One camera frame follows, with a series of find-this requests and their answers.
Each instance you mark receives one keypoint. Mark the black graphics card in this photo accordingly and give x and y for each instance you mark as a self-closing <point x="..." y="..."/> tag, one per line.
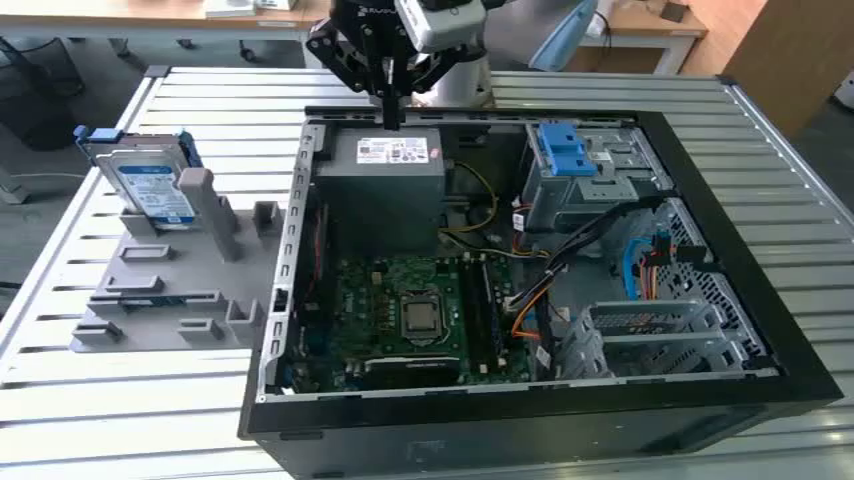
<point x="413" y="372"/>

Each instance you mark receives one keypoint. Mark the metal disk bay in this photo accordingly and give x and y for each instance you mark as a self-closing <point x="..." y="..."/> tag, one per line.
<point x="667" y="340"/>

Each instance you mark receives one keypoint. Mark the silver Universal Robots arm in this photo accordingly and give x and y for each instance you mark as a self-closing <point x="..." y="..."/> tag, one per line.
<point x="460" y="80"/>

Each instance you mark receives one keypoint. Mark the small black box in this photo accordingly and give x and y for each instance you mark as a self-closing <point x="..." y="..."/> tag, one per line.
<point x="673" y="12"/>

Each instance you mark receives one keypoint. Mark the silver CPU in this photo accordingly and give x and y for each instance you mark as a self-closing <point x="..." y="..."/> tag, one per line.
<point x="420" y="317"/>

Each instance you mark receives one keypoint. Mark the hard disk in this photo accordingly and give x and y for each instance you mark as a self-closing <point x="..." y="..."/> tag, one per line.
<point x="149" y="185"/>

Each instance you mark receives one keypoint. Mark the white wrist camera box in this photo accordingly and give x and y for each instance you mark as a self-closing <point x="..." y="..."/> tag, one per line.
<point x="443" y="25"/>

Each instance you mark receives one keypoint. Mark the grey metal stand foot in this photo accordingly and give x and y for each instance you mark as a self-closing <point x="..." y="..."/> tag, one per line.
<point x="13" y="187"/>

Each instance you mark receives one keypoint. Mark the wooden desk white frame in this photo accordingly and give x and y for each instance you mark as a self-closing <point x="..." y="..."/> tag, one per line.
<point x="133" y="22"/>

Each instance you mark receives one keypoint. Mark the green motherboard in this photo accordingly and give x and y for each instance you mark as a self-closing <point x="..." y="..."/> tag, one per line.
<point x="373" y="295"/>

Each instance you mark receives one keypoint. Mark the black RAM stick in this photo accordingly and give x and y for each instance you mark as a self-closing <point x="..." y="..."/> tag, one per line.
<point x="472" y="310"/>

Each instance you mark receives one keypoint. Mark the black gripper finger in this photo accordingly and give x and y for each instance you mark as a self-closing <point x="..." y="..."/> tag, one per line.
<point x="346" y="60"/>
<point x="400" y="100"/>

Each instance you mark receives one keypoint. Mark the blue plastic bay latch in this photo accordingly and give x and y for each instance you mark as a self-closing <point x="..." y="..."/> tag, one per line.
<point x="563" y="150"/>

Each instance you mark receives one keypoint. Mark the black PC case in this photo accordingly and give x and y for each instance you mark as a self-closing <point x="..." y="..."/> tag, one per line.
<point x="467" y="435"/>

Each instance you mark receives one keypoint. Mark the metal optical drive cage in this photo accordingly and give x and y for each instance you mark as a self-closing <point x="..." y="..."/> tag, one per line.
<point x="600" y="195"/>

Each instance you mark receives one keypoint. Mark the grey plastic parts rack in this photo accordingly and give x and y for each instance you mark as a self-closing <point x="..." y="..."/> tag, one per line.
<point x="180" y="280"/>

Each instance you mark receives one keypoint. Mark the grey power supply unit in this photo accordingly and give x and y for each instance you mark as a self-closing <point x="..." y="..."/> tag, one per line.
<point x="380" y="210"/>

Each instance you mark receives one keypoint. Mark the green RAM stick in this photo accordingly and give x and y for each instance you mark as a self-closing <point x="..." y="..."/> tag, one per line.
<point x="153" y="301"/>

